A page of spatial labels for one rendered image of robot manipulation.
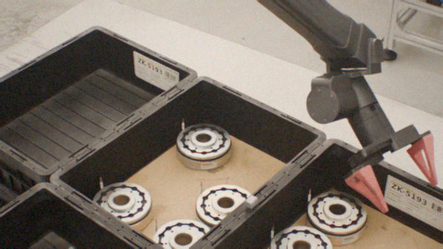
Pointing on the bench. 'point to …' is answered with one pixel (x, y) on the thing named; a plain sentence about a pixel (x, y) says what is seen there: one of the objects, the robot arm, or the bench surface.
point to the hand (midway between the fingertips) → (408, 193)
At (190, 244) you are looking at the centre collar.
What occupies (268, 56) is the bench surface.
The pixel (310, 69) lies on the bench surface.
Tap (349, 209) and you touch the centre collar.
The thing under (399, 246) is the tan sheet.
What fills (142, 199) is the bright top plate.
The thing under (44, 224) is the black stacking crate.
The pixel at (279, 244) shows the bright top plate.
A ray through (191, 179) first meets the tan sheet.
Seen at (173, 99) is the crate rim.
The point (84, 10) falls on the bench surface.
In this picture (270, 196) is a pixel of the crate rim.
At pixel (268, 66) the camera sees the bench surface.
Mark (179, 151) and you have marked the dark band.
